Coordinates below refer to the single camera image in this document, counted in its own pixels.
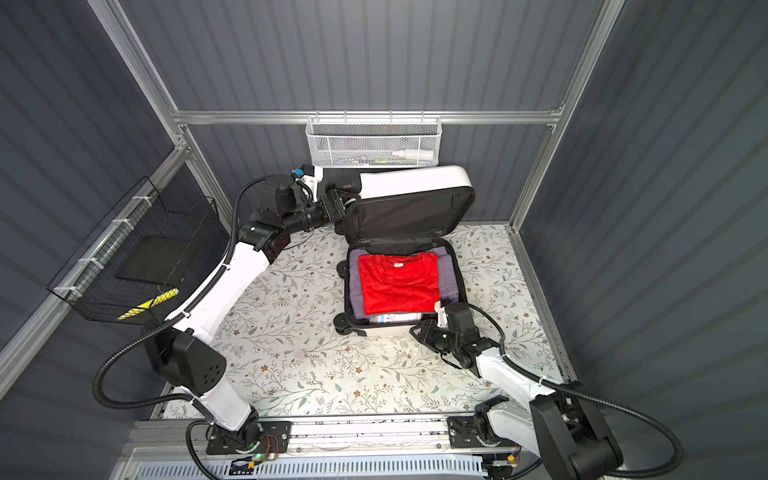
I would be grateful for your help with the floral table mat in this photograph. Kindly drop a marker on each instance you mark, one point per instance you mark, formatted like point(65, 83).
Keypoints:
point(285, 357)

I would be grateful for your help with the yellow black striped label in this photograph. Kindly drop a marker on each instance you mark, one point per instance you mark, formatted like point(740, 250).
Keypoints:
point(148, 305)

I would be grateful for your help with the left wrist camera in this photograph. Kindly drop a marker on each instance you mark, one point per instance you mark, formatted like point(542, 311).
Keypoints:
point(310, 175)

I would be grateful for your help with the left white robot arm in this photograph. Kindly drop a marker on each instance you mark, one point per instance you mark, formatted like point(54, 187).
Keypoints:
point(183, 353)

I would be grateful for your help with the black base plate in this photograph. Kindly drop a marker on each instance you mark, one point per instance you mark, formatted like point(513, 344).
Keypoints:
point(255, 437)
point(474, 432)

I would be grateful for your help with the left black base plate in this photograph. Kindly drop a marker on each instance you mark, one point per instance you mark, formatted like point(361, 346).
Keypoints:
point(255, 437)

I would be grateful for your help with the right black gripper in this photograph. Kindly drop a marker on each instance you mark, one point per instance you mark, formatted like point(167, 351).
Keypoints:
point(426, 334)

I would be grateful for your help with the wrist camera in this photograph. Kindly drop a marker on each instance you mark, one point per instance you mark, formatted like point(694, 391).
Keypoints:
point(310, 175)
point(441, 316)

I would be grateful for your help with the red t-shirt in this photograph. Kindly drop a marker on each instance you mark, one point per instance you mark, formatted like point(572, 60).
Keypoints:
point(399, 284)

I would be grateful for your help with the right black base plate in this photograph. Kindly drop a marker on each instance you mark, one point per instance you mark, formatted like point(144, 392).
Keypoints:
point(474, 432)

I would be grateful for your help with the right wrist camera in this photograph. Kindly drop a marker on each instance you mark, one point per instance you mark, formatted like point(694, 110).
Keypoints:
point(441, 316)

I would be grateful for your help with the white vented panel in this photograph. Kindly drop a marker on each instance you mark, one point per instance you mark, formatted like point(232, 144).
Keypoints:
point(361, 467)

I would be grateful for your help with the white wire mesh basket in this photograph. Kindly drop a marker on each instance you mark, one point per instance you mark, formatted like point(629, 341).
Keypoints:
point(346, 144)

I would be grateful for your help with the white hard-shell suitcase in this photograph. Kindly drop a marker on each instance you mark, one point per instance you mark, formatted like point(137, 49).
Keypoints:
point(401, 212)

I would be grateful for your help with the white tube in basket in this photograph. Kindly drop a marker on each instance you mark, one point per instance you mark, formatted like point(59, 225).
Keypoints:
point(414, 154)

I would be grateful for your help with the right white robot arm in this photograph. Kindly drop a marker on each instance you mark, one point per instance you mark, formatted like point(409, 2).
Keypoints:
point(569, 435)

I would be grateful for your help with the black wire mesh basket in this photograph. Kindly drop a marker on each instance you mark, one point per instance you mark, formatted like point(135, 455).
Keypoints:
point(160, 239)

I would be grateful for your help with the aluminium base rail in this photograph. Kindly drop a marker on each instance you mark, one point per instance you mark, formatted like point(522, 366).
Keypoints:
point(376, 434)

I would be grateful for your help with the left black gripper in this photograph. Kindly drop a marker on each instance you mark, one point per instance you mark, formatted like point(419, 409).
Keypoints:
point(338, 213)

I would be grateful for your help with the purple pants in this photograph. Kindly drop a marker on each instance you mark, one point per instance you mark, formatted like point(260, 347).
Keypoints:
point(450, 289)

